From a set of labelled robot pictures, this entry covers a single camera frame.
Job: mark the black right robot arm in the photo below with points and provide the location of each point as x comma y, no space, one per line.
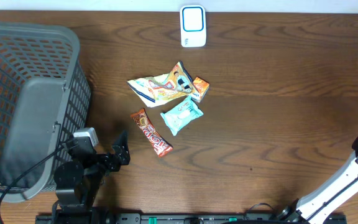
315,207

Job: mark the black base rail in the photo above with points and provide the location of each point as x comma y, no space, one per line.
135,218

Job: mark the yellow red snack bag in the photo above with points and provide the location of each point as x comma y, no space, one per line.
159,90

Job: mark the white barcode scanner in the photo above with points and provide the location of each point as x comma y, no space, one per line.
193,26

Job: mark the red brown candy bar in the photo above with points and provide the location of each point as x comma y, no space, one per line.
160,146

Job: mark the orange white small box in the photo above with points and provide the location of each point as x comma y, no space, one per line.
201,87

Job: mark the light blue wet wipes pack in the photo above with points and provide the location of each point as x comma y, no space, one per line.
181,115

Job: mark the grey plastic shopping basket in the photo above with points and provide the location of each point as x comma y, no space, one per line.
44,98

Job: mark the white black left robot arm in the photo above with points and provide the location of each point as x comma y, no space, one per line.
79,180

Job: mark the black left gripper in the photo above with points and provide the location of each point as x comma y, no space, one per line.
120,154

